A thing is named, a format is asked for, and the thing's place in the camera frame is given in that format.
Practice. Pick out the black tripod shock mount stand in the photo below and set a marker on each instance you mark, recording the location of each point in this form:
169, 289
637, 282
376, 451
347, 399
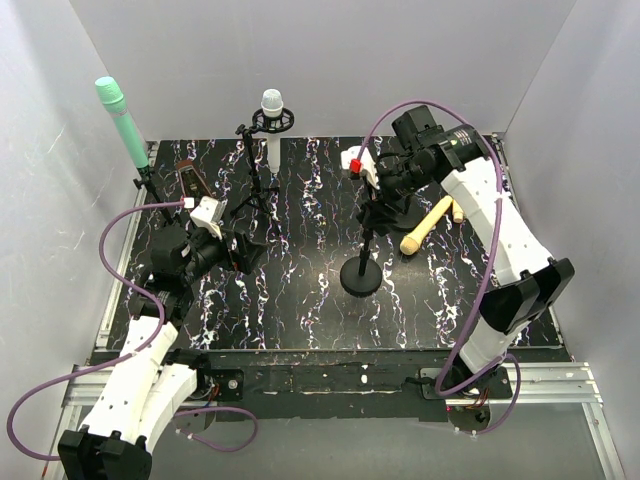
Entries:
259, 194

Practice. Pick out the aluminium left side rail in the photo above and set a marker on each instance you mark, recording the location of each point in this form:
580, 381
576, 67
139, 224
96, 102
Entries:
122, 265

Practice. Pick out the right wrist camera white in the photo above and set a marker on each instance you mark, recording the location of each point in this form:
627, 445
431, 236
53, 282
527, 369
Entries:
359, 167

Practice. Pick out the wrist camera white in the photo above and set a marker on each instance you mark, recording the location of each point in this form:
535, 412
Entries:
206, 214
359, 167

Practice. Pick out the yellow microphone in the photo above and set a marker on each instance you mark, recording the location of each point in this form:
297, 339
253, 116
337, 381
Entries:
411, 242

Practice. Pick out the green microphone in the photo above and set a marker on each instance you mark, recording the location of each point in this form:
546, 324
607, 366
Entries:
113, 100

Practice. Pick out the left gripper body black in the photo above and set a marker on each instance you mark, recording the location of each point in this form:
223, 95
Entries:
239, 248

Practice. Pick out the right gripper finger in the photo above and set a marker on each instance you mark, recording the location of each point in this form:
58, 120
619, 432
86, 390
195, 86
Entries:
386, 219
364, 217

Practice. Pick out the aluminium front rail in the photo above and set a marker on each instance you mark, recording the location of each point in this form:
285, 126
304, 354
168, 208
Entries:
541, 383

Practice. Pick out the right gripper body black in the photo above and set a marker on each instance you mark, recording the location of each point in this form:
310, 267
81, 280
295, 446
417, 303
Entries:
388, 186

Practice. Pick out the small black clip mic stand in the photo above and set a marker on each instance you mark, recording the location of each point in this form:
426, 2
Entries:
145, 180

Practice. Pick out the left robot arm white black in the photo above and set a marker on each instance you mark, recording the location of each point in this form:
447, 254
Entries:
144, 390

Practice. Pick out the pink microphone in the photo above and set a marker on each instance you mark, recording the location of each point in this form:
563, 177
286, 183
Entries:
457, 212

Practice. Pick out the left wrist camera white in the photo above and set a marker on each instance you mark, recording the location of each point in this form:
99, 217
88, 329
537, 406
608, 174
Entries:
206, 214

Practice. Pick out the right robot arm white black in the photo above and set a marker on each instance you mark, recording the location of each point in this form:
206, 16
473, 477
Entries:
522, 278

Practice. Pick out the white microphone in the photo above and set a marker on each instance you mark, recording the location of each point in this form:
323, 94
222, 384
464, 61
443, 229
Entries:
272, 107

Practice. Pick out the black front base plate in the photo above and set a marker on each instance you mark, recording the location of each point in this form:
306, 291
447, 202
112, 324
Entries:
320, 384

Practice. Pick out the brown wooden metronome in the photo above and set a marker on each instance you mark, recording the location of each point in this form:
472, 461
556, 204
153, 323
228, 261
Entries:
192, 181

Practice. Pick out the black round base mic stand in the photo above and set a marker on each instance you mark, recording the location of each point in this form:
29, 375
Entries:
406, 214

